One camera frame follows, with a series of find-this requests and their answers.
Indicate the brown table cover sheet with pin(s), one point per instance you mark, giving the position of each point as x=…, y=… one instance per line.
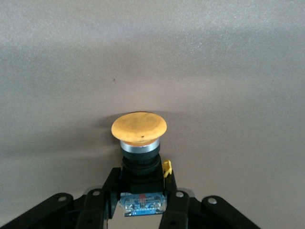
x=152, y=59

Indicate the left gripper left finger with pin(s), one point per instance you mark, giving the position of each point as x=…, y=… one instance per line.
x=93, y=210

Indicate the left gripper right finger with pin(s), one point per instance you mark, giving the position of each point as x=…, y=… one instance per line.
x=177, y=210

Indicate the orange capped push button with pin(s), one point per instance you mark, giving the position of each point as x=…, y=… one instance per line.
x=139, y=130

